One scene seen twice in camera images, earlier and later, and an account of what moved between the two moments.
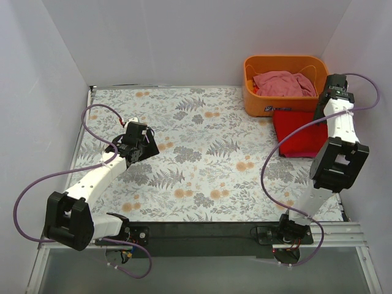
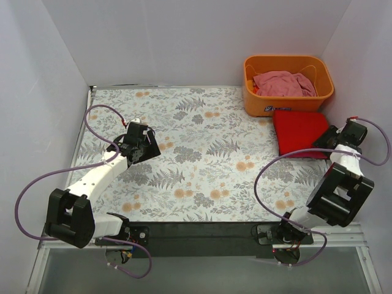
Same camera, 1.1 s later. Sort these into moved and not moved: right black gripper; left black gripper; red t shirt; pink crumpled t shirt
Moved: right black gripper
Not moved: red t shirt; pink crumpled t shirt; left black gripper
